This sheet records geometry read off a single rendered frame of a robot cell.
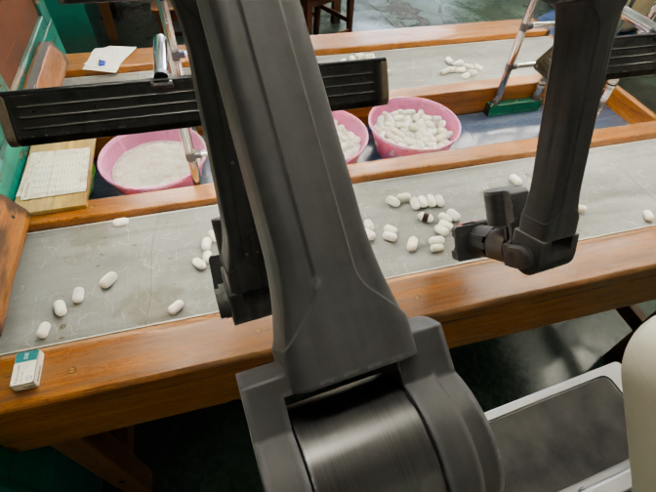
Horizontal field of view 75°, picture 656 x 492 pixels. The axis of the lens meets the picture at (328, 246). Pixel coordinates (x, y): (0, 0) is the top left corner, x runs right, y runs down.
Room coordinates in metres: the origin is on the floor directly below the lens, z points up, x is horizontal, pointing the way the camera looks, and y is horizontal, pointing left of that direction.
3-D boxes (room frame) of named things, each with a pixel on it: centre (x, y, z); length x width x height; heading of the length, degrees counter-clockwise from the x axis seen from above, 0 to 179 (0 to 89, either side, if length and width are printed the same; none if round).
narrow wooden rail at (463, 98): (1.20, -0.07, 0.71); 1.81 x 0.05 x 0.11; 108
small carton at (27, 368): (0.28, 0.48, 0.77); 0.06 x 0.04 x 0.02; 18
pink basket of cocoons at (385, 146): (1.08, -0.23, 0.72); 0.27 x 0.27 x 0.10
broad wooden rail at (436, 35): (1.57, 0.05, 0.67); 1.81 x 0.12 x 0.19; 108
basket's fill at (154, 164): (0.86, 0.46, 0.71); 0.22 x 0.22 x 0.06
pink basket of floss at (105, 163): (0.86, 0.46, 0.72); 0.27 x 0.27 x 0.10
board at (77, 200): (0.80, 0.67, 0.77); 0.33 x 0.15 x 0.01; 18
